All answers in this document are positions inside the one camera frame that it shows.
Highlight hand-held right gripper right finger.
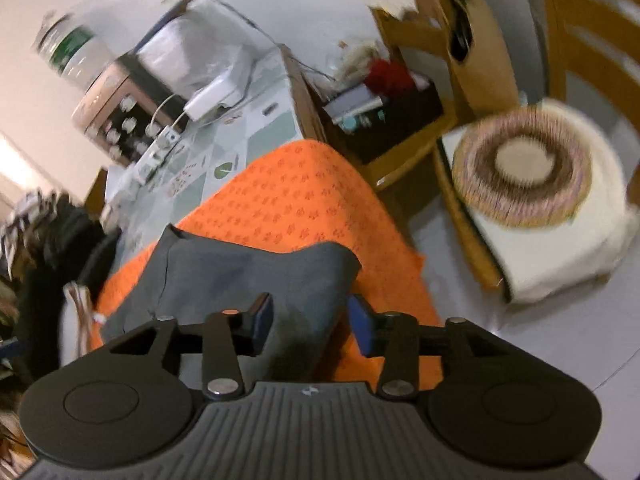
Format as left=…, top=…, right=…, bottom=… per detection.
left=347, top=294, right=506, bottom=402

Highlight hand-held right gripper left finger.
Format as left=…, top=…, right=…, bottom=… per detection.
left=107, top=292, right=275, bottom=401

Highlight grey pants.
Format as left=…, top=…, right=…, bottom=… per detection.
left=102, top=224, right=362, bottom=386

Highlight orange patterned mat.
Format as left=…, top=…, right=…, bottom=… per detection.
left=90, top=140, right=443, bottom=393

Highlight checked tablecloth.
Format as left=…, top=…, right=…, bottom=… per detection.
left=100, top=50, right=306, bottom=261

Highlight white light-blue garment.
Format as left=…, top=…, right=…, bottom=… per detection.
left=57, top=282, right=108, bottom=366

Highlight white power strip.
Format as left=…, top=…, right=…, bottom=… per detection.
left=127, top=127, right=188, bottom=183

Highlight dark storage box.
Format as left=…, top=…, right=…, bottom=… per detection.
left=322, top=72, right=446, bottom=161

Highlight black folded garment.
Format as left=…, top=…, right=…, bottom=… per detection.
left=15, top=200, right=121, bottom=378

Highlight round woven cushion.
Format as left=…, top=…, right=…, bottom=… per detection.
left=452, top=107, right=593, bottom=228

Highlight white seat cushion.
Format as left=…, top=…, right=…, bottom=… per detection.
left=440, top=99, right=640, bottom=306

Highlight white power adapter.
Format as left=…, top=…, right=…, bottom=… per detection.
left=184, top=57, right=253, bottom=122

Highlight red fluffy item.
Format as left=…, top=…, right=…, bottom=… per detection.
left=365, top=59, right=411, bottom=92

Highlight countertop oven with knobs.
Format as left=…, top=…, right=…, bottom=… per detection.
left=71, top=55, right=193, bottom=168

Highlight wooden chair with cloth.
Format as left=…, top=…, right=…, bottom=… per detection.
left=370, top=0, right=521, bottom=126

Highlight white plastic bag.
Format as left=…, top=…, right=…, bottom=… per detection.
left=135, top=0, right=261, bottom=101

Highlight green label water bottle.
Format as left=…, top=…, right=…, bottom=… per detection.
left=32, top=10, right=116, bottom=93

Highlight wooden slatted chair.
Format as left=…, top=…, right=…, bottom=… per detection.
left=432, top=0, right=640, bottom=306

